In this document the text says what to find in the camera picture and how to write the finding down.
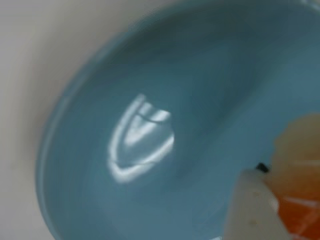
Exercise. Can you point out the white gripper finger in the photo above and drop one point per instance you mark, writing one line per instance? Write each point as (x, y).
(250, 207)

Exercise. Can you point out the orange shrimp toy sushi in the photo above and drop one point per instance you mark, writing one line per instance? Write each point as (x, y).
(300, 175)

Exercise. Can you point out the blue round dish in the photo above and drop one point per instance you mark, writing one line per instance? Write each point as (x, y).
(175, 75)

